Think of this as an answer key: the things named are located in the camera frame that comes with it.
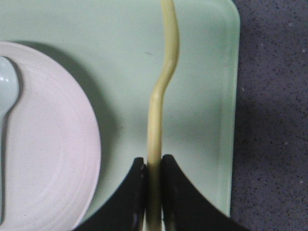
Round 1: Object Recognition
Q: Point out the cream round plate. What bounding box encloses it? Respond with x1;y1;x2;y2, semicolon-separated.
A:
0;42;101;231

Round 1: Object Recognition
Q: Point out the light green plastic tray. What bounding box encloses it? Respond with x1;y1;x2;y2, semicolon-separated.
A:
0;0;240;224

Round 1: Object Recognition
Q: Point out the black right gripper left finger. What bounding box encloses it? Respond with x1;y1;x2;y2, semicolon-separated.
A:
75;157;147;231

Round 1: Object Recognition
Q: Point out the pale blue plastic spoon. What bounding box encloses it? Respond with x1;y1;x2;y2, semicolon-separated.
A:
0;56;19;218

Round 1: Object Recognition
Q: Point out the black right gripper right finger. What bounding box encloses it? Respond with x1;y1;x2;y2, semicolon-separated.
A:
160;154;248;231

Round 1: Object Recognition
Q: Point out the yellow plastic fork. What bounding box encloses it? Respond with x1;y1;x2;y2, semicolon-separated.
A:
145;0;180;231

